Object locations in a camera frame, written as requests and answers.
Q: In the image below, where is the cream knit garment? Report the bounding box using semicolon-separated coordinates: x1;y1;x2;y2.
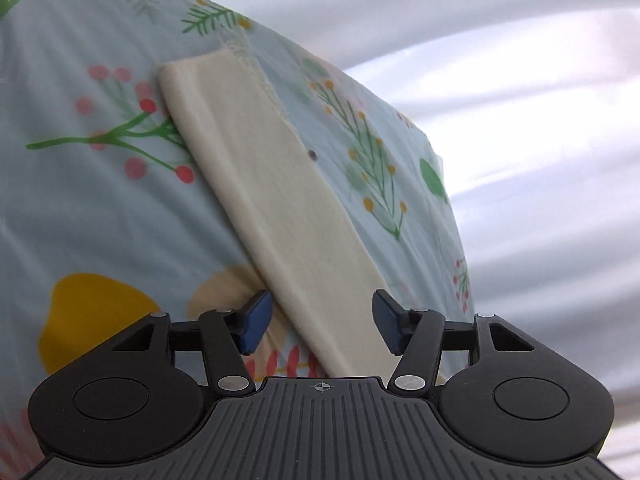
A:
157;27;402;379

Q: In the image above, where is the floral printed light-blue tablecloth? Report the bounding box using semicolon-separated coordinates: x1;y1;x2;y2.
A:
0;0;475;480

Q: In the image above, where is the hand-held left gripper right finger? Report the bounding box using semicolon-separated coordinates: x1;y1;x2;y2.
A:
372;289;539;397

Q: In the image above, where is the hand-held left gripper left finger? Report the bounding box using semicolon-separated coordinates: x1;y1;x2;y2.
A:
107;290;274;397

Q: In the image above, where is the white curtain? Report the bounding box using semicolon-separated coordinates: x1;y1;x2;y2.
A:
194;0;640;480

